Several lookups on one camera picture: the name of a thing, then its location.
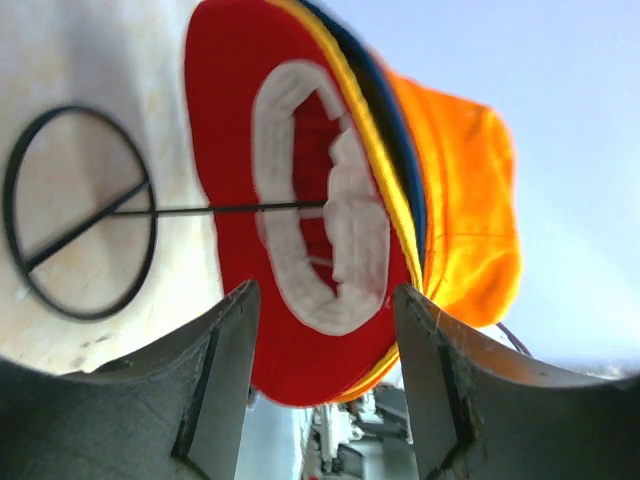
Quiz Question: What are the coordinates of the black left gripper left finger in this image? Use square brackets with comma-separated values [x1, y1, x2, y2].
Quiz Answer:
[1, 281, 261, 479]

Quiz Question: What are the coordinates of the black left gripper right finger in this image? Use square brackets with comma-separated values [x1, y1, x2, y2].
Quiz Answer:
[394, 284, 639, 480]

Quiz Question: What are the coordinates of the yellow bucket hat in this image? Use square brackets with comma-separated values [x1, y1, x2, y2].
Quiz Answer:
[252, 1, 423, 406]

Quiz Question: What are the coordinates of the black wire hat stand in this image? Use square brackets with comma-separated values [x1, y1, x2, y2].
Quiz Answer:
[2, 104, 322, 323]

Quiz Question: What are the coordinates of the red bucket hat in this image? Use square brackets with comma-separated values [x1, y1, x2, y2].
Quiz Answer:
[183, 0, 414, 408]

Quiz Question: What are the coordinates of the orange hat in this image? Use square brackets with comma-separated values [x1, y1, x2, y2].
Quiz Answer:
[386, 71, 522, 328]

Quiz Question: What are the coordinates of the navy blue hat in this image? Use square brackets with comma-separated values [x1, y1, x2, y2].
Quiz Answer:
[303, 1, 427, 265]

